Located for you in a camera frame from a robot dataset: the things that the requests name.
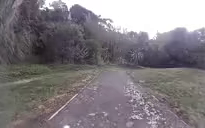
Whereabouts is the grey asphalt path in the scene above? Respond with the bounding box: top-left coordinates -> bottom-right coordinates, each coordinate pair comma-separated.
43,68 -> 191,128

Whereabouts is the dense wood of trees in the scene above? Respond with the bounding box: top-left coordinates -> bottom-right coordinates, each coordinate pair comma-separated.
0,0 -> 205,72

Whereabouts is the grass verge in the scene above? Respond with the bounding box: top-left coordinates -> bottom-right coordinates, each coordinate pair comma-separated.
128,67 -> 205,128
0,63 -> 104,128

